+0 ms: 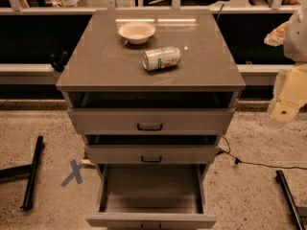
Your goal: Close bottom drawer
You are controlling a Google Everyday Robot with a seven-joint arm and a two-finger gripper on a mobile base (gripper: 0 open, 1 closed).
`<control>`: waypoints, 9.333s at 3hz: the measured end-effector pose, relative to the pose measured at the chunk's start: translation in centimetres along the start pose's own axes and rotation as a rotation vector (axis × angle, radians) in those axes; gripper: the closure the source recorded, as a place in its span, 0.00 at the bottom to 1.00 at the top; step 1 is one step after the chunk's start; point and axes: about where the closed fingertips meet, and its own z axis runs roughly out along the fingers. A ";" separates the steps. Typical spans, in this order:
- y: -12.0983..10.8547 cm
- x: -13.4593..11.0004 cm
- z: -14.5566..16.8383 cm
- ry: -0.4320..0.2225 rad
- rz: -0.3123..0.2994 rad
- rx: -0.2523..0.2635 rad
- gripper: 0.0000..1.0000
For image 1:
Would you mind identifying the grey top drawer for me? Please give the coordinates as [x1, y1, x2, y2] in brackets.
[68, 108, 234, 135]

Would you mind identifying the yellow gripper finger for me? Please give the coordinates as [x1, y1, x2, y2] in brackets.
[268, 100, 299, 127]

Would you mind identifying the black clamp on rail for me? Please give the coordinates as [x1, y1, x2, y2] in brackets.
[50, 52, 68, 72]

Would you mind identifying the black stand right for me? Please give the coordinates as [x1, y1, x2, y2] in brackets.
[276, 170, 307, 230]

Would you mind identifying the white ceramic bowl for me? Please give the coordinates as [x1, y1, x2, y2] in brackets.
[118, 21, 155, 45]

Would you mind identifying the black stand left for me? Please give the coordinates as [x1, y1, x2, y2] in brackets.
[0, 136, 45, 211]

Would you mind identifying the black cable on floor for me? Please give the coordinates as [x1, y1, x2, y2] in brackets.
[216, 135, 307, 171]

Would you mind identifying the grey middle drawer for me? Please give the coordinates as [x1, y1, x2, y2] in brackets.
[85, 135, 217, 164]

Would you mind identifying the blue tape cross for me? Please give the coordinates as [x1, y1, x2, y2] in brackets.
[60, 159, 83, 187]

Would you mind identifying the grey drawer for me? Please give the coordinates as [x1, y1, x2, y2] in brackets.
[68, 108, 234, 135]
[86, 164, 217, 230]
[85, 135, 217, 164]

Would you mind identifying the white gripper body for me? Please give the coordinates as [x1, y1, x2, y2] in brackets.
[273, 62, 307, 109]

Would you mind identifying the black stand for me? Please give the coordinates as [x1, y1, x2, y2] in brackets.
[276, 170, 307, 230]
[0, 136, 45, 211]

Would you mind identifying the grey bottom drawer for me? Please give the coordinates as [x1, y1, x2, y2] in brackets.
[86, 164, 217, 230]

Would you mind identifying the white green soda can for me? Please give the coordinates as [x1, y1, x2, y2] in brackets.
[143, 46, 181, 71]

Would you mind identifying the grey drawer cabinet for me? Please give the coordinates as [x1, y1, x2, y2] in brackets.
[56, 9, 247, 177]

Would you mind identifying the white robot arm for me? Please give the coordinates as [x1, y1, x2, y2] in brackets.
[264, 5, 307, 127]

